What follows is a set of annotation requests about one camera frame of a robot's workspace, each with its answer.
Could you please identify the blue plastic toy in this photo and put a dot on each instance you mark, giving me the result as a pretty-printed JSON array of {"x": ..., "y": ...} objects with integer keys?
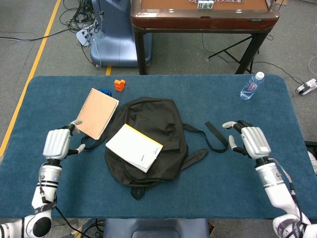
[{"x": 107, "y": 92}]

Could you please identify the black fabric backpack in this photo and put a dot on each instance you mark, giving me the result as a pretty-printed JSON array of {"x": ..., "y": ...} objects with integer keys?
[{"x": 153, "y": 116}]

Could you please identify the white book yellow spine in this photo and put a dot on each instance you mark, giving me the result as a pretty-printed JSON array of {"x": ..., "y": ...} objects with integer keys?
[{"x": 133, "y": 148}]

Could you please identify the brown mahjong table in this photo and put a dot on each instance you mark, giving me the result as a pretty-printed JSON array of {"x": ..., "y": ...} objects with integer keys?
[{"x": 198, "y": 23}]

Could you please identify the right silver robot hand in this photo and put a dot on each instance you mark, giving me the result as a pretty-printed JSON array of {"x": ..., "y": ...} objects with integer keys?
[{"x": 255, "y": 141}]

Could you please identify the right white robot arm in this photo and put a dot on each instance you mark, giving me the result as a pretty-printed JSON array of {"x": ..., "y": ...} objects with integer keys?
[{"x": 270, "y": 178}]

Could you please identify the blue felt table cover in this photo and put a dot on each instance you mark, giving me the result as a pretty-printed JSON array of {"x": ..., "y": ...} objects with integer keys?
[{"x": 223, "y": 186}]

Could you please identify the black hanging pendant switch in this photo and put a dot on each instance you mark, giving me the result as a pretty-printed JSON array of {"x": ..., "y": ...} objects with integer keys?
[{"x": 101, "y": 14}]

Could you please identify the blue grey machine pedestal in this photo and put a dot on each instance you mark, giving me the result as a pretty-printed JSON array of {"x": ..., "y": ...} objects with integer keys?
[{"x": 116, "y": 37}]

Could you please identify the orange plastic block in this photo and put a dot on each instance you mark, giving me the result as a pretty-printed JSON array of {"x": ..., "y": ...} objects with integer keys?
[{"x": 119, "y": 85}]

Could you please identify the beige spiral notebook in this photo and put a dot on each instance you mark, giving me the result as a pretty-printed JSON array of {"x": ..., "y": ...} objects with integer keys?
[{"x": 97, "y": 114}]

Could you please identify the grey blue robot torso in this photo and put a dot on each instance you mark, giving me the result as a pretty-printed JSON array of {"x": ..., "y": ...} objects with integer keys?
[{"x": 156, "y": 229}]

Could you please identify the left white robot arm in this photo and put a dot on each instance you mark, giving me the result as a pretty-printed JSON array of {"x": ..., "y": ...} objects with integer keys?
[{"x": 48, "y": 173}]

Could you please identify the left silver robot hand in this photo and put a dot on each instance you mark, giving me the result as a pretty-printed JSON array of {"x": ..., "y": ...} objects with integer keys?
[{"x": 55, "y": 143}]

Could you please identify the white power strip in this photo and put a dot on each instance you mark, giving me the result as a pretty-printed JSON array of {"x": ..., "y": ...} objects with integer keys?
[
  {"x": 83, "y": 36},
  {"x": 308, "y": 86}
]

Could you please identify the clear plastic water bottle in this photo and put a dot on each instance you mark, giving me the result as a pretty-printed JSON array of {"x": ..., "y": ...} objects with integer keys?
[{"x": 248, "y": 90}]

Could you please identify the flat green-marked mahjong tile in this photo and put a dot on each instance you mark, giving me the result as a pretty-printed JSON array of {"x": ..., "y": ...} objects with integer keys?
[
  {"x": 211, "y": 5},
  {"x": 206, "y": 5},
  {"x": 200, "y": 5}
]

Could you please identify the brown cardboard box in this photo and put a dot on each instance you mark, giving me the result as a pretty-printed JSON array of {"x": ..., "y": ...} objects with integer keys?
[{"x": 282, "y": 2}]

